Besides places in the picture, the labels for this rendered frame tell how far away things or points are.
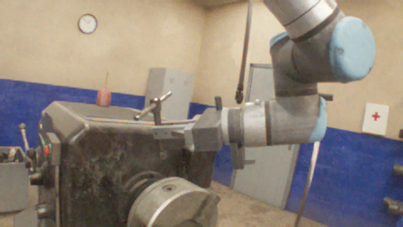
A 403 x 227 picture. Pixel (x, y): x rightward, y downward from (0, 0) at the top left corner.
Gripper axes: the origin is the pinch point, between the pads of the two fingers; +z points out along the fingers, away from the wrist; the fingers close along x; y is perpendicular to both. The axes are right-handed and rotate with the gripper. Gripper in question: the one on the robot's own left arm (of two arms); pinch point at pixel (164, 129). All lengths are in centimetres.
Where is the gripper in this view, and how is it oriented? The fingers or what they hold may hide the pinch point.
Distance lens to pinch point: 56.7
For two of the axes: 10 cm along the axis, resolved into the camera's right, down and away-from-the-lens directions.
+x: -2.3, 2.9, -9.3
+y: -1.4, -9.5, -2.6
